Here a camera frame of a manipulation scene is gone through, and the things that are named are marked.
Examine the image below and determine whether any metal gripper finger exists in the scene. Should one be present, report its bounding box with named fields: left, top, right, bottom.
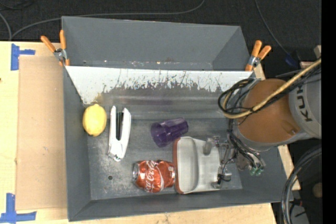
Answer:
left=203, top=135, right=221, bottom=155
left=211, top=168, right=233, bottom=189

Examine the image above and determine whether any white case with red-brown rim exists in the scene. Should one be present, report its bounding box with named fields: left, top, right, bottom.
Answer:
left=172, top=136, right=229, bottom=195

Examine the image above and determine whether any purple plastic cup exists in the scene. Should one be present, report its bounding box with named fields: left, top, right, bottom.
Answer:
left=150, top=118, right=190, bottom=148

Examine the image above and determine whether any crushed red soda can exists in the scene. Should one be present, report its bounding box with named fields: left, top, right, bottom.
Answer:
left=132, top=159, right=176, bottom=194

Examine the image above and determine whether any white stapler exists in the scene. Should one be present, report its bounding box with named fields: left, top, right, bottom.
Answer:
left=107, top=105, right=132, bottom=163

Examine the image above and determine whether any yellow lemon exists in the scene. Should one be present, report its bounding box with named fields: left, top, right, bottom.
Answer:
left=82, top=103, right=108, bottom=137

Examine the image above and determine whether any grey metal bin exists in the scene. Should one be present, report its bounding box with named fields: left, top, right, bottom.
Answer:
left=61, top=16, right=293, bottom=222

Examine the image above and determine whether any brown cardboard board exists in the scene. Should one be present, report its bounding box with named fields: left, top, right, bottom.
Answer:
left=14, top=55, right=68, bottom=211

